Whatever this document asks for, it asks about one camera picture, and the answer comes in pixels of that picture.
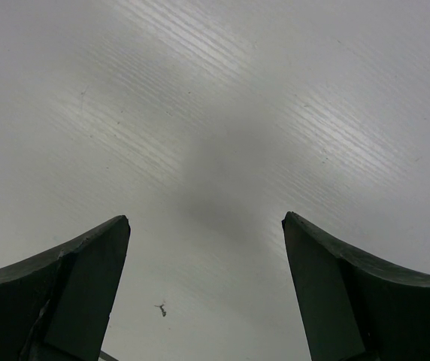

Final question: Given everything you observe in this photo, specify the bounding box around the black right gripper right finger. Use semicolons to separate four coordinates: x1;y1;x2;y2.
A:
282;211;430;360

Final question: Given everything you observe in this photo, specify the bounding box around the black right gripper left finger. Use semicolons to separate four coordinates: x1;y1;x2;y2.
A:
0;215;130;360

